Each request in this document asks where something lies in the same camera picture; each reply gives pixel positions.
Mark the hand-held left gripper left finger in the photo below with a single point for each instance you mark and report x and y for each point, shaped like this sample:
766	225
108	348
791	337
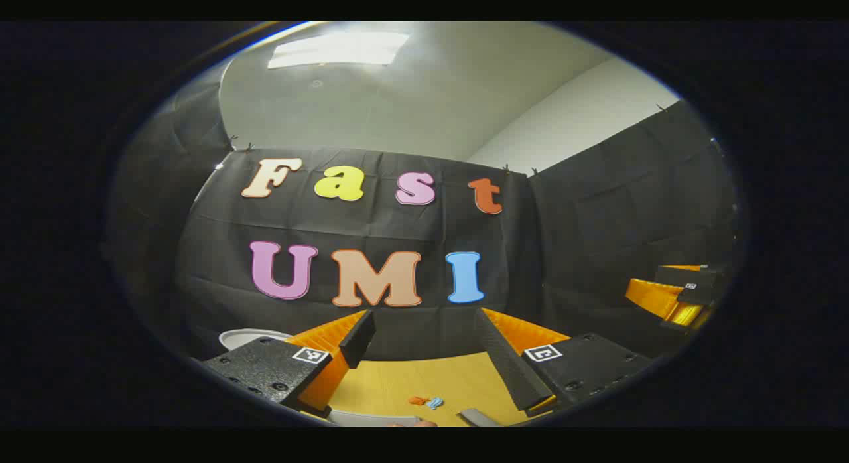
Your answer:
358	337

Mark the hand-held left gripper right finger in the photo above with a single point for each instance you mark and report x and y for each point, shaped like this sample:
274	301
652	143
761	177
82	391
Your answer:
511	363

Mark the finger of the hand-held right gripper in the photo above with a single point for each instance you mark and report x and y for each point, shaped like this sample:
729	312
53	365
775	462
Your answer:
683	280

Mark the small grey broom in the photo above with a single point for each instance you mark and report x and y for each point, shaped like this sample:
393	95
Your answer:
479	418

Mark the grey plastic dustpan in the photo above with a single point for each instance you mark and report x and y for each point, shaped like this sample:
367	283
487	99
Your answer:
361	420

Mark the blue paper trash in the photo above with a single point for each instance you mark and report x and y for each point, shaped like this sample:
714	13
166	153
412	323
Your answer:
436	402

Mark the orange paper trash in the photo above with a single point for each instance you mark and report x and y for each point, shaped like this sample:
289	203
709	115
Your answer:
418	400

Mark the white ribbed garbage bin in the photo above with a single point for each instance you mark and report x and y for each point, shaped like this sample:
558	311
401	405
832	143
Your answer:
247	337

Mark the yellow wooden desktop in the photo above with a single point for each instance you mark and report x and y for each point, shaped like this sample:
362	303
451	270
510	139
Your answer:
398	382

